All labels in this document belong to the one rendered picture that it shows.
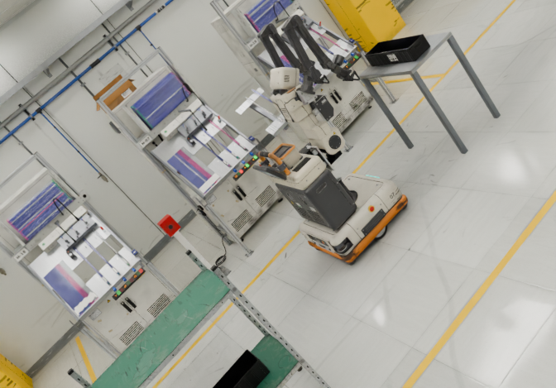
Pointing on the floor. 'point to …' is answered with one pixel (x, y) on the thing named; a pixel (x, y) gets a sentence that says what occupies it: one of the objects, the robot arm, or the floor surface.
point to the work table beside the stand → (426, 86)
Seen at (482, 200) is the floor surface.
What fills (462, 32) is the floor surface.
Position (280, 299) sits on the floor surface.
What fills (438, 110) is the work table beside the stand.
